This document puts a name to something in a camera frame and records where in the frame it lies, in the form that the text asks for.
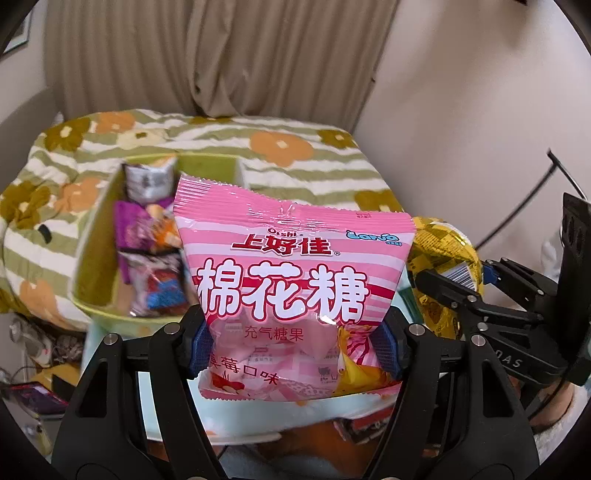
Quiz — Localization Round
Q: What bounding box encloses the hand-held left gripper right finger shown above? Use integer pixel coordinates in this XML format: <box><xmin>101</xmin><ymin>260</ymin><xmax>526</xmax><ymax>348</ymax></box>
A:
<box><xmin>369</xmin><ymin>307</ymin><xmax>541</xmax><ymax>480</ymax></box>

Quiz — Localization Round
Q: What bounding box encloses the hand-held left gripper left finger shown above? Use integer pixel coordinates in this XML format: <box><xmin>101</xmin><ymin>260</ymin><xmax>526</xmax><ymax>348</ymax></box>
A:
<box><xmin>52</xmin><ymin>305</ymin><xmax>218</xmax><ymax>480</ymax></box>

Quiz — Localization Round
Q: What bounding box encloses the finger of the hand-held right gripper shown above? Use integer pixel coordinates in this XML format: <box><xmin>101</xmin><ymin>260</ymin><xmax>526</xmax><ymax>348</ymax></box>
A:
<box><xmin>413</xmin><ymin>268</ymin><xmax>546</xmax><ymax>343</ymax></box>
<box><xmin>480</xmin><ymin>257</ymin><xmax>561</xmax><ymax>306</ymax></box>

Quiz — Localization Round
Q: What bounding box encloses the yellow brown snack packet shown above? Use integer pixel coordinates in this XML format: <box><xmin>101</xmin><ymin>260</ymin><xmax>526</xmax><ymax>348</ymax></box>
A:
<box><xmin>406</xmin><ymin>216</ymin><xmax>485</xmax><ymax>340</ymax></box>

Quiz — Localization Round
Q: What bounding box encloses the blue dark snack packet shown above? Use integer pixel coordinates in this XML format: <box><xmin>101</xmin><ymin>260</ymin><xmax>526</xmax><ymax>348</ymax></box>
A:
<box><xmin>117</xmin><ymin>249</ymin><xmax>190</xmax><ymax>319</ymax></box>

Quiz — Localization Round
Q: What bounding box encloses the pink marshmallow packet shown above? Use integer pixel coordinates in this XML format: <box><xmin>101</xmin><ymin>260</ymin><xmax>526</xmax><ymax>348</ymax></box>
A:
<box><xmin>173</xmin><ymin>174</ymin><xmax>416</xmax><ymax>402</ymax></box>

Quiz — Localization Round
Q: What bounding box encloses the purple snack packet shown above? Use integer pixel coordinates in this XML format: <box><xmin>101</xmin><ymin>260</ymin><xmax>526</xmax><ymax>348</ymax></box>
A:
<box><xmin>113</xmin><ymin>200</ymin><xmax>160</xmax><ymax>252</ymax></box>

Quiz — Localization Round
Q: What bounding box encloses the green cardboard box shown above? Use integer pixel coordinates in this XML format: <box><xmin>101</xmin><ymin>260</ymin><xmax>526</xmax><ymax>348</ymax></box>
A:
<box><xmin>69</xmin><ymin>154</ymin><xmax>245</xmax><ymax>324</ymax></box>

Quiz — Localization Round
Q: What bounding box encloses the white snack packet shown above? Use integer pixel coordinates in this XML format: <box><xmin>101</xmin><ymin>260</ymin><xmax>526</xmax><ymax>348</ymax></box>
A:
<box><xmin>122</xmin><ymin>157</ymin><xmax>178</xmax><ymax>206</ymax></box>

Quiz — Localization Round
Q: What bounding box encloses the person's right forearm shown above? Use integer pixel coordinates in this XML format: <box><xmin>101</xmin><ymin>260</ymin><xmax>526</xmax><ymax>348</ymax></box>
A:
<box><xmin>531</xmin><ymin>383</ymin><xmax>583</xmax><ymax>435</ymax></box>

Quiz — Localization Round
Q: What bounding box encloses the white cloth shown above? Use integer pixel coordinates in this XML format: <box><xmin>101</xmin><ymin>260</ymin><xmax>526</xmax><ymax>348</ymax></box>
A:
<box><xmin>540</xmin><ymin>231</ymin><xmax>564</xmax><ymax>278</ymax></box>

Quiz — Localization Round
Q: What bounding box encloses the black lamp stand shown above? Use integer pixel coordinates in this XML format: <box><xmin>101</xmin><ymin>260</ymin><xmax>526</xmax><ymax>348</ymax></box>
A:
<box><xmin>475</xmin><ymin>148</ymin><xmax>591</xmax><ymax>245</ymax></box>

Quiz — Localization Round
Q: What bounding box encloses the dark red printed case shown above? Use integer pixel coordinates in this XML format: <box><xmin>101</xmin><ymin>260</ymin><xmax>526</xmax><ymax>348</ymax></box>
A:
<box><xmin>0</xmin><ymin>381</ymin><xmax>70</xmax><ymax>418</ymax></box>

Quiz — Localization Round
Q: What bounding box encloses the green striped floral blanket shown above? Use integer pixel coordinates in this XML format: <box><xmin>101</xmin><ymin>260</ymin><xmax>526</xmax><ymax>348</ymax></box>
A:
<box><xmin>0</xmin><ymin>108</ymin><xmax>393</xmax><ymax>330</ymax></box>

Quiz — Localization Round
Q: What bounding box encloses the beige curtain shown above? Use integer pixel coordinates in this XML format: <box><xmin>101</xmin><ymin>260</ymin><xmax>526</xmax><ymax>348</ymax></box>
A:
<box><xmin>41</xmin><ymin>0</ymin><xmax>400</xmax><ymax>132</ymax></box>

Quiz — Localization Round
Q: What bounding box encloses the wall poster of houses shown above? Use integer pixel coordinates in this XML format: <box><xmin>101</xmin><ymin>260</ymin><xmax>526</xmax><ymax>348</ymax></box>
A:
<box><xmin>0</xmin><ymin>9</ymin><xmax>33</xmax><ymax>58</ymax></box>

